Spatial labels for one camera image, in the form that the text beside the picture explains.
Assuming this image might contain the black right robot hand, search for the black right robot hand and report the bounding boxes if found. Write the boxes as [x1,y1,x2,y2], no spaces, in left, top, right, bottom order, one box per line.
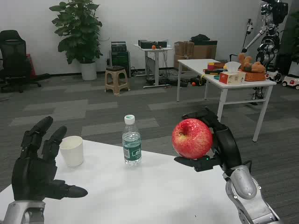
[173,106,242,173]

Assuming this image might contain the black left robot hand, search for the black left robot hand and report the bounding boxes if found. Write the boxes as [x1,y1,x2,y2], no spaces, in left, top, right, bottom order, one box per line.
[11,116,88,202]

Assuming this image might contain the red apple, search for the red apple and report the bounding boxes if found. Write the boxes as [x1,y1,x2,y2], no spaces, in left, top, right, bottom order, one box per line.
[171,118,214,160]

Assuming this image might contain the white paper cup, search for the white paper cup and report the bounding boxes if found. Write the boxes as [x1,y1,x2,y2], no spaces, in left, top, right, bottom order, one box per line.
[59,135,84,168]

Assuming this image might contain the white long table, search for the white long table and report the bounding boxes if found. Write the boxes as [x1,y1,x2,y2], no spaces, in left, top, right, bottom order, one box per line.
[176,58,277,142]

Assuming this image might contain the orange white tissue box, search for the orange white tissue box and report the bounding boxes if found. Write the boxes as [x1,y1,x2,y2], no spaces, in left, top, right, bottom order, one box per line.
[218,61,246,85]

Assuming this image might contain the orange woven basket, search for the orange woven basket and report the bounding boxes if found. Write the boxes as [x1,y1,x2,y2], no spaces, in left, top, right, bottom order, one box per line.
[243,70,267,82]

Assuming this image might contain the colourful toy pile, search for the colourful toy pile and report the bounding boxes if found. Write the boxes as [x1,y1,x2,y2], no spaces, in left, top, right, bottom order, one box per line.
[202,62,228,75]

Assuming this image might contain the brown teddy bear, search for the brown teddy bear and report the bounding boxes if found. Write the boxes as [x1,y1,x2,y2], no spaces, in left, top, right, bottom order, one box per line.
[237,53,266,73]

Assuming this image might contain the white toy car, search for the white toy car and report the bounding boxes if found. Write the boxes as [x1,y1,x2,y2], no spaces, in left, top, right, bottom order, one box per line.
[281,73,299,91]

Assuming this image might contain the clear plastic water bottle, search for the clear plastic water bottle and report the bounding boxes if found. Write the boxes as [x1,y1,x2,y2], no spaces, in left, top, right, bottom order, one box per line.
[121,114,142,167]

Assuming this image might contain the brown cardboard boxes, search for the brown cardboard boxes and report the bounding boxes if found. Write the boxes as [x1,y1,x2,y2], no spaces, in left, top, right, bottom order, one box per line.
[173,40,218,71]

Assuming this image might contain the black office chair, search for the black office chair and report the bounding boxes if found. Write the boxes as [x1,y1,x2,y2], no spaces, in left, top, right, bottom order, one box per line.
[0,29,51,93]

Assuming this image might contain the black bag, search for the black bag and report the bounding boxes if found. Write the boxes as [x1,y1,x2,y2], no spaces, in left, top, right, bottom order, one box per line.
[190,34,214,46]

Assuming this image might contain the small white standing desk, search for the small white standing desk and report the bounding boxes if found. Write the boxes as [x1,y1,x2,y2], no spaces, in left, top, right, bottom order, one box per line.
[133,42,174,89]

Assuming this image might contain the silver black humanoid robot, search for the silver black humanoid robot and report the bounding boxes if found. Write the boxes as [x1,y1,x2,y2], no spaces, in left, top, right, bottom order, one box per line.
[241,0,289,106]

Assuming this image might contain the beige plastic stool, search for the beige plastic stool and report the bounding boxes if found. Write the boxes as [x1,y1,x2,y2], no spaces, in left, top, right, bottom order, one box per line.
[104,66,131,96]

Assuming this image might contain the black devices on desk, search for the black devices on desk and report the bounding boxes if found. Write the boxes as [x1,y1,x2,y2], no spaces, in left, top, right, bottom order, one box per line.
[137,39,168,49]

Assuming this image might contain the black green equipment case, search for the black green equipment case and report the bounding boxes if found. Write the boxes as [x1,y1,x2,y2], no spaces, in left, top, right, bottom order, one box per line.
[108,41,131,78]

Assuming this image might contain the large green potted plant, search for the large green potted plant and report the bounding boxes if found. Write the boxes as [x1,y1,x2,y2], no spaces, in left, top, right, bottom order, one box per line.
[49,0,104,81]

